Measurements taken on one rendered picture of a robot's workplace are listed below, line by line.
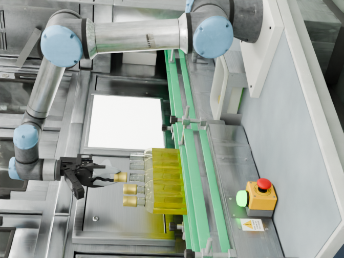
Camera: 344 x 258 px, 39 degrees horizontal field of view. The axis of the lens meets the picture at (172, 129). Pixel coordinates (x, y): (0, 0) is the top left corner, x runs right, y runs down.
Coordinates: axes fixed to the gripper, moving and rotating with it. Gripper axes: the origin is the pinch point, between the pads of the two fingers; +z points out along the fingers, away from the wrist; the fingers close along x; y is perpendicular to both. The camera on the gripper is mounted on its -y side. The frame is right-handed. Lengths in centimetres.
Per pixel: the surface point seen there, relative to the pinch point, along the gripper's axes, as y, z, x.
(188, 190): -12.2, 22.7, -6.4
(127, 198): -11.7, 3.8, -1.6
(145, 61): 110, 12, 14
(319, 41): 99, 100, -10
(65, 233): -14.2, -15.7, 12.8
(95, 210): -3.7, -6.6, 12.6
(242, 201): -30.3, 34.2, -19.9
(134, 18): 99, 5, -15
